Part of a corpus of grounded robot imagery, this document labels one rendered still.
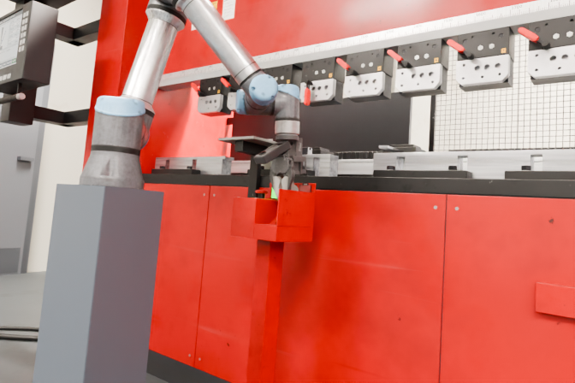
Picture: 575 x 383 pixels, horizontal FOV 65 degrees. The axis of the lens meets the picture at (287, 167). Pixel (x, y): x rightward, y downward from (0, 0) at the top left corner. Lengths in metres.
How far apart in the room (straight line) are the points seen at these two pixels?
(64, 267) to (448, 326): 0.99
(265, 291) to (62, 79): 3.97
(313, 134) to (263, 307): 1.21
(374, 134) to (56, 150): 3.48
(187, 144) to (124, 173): 1.48
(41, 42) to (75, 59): 2.77
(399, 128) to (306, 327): 1.03
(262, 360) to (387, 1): 1.26
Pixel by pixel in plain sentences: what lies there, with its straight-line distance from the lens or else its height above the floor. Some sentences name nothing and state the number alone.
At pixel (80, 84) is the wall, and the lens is 5.14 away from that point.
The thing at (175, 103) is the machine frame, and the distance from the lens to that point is 2.57.
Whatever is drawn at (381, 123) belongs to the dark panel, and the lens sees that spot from 2.20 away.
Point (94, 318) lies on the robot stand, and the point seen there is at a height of 0.49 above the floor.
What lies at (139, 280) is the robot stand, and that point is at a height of 0.56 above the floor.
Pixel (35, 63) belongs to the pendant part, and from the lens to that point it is 2.35.
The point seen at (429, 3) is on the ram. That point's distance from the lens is 1.66.
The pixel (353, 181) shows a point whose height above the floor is 0.86.
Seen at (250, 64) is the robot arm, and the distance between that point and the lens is 1.23.
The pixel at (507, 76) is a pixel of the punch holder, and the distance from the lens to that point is 1.50.
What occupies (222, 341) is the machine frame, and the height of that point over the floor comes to 0.23.
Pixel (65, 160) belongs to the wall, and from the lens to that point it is 4.99.
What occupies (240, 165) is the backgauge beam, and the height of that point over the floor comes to 0.96.
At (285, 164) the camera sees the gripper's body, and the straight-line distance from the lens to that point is 1.33.
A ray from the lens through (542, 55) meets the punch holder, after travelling 1.49.
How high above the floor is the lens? 0.75
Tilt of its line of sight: 5 degrees up
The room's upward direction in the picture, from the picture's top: 4 degrees clockwise
